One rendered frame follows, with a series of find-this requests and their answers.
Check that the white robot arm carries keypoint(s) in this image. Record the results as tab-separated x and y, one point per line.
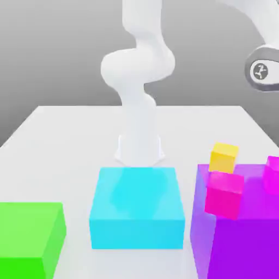
139	65

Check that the small yellow cube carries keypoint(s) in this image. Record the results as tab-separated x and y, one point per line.
222	160

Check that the small magenta cube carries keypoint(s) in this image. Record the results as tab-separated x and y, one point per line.
223	196
272	176

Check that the large cyan box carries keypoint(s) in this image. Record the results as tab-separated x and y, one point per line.
137	218

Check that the large green box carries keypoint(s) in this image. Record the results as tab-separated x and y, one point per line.
26	231

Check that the large purple box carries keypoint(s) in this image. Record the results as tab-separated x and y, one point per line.
246	244

